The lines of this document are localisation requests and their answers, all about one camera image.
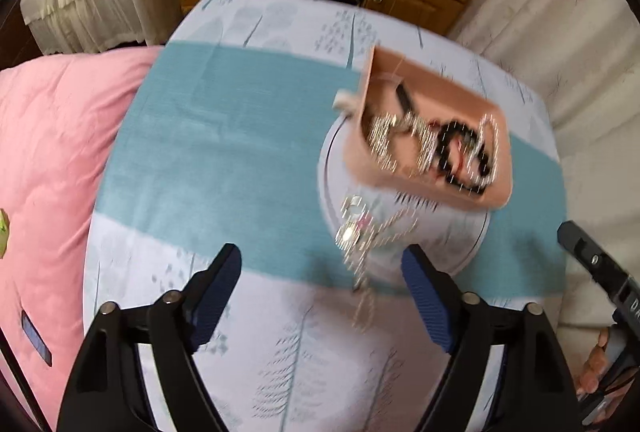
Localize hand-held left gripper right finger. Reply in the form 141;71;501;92
400;245;583;432

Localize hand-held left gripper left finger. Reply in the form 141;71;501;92
57;242;243;432

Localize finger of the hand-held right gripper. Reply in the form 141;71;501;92
556;221;630;295

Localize silver chain necklace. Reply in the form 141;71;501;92
334;195;422;329

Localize white pearl bracelet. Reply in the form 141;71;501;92
447;111;502;197

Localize black bead bracelet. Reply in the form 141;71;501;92
436;119;494;191

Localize pink plastic tray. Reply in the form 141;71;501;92
332;45;516;212

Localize person's right hand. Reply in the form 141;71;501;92
575;327;613;396

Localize tree print tablecloth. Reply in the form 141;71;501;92
82;0;569;432

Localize blue rectangular object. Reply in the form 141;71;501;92
20;309;54;368

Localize small green object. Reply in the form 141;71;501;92
0;209;12;259

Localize pink blanket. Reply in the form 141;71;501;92
0;45;166;425

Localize cream leaf print curtain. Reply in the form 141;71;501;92
444;0;640;328

